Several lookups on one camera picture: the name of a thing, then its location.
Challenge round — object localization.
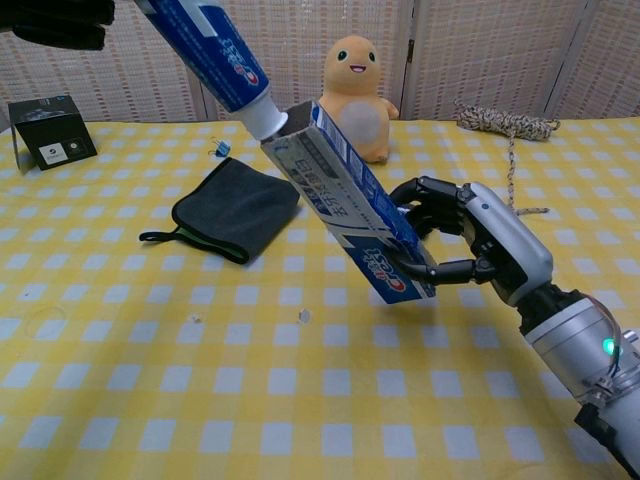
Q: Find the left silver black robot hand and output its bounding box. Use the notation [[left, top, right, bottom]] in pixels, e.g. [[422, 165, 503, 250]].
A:
[[0, 0, 116, 51]]

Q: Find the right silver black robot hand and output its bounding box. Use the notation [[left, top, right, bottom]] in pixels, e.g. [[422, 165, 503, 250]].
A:
[[389, 175, 554, 307]]

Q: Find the blue toothpaste box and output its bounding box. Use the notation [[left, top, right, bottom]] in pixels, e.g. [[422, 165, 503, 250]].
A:
[[259, 99, 438, 307]]

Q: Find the blue white toothpaste tube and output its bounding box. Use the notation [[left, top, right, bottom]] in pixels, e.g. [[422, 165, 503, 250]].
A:
[[133, 0, 290, 140]]

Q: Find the black cardboard product box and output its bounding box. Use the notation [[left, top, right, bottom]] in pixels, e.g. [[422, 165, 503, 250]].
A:
[[8, 94, 99, 176]]

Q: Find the woven bamboo screen panel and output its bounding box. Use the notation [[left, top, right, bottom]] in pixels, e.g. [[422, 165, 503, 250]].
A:
[[544, 0, 640, 121], [404, 0, 596, 122], [187, 0, 416, 122], [0, 0, 206, 124]]

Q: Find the orange plush toy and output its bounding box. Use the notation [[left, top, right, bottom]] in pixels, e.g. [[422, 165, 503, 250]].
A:
[[318, 33, 401, 165]]

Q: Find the dark grey folded cloth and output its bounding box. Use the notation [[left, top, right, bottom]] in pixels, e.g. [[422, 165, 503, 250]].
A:
[[138, 156, 301, 266]]

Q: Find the yellow white checkered tablecloth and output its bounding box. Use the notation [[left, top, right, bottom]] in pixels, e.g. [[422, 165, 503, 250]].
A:
[[0, 118, 640, 480]]

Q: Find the speckled white rope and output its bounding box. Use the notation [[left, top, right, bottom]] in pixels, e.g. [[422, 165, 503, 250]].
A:
[[453, 98, 562, 218]]

